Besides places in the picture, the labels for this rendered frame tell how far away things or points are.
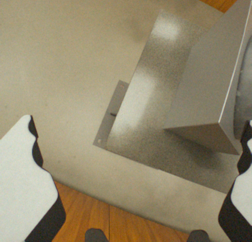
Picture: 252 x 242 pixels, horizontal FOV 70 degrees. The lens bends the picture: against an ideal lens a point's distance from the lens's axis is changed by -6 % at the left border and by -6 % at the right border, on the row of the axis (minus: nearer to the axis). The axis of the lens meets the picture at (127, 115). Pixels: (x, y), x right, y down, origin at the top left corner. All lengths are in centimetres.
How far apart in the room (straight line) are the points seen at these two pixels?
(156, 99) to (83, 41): 115
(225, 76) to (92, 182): 121
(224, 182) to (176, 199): 103
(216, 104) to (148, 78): 20
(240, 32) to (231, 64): 4
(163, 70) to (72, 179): 109
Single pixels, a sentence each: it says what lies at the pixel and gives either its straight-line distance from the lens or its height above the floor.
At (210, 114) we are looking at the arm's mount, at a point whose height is 112.
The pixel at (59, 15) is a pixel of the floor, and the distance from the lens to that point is 161.
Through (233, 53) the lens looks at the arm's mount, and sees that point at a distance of 24.
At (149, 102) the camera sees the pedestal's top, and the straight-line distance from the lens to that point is 38.
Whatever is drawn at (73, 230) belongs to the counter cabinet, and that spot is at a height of 55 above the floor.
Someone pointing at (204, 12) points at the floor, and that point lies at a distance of 179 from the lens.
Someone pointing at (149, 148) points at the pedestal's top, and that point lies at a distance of 37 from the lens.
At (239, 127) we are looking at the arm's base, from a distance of 26.
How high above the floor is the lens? 130
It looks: 82 degrees down
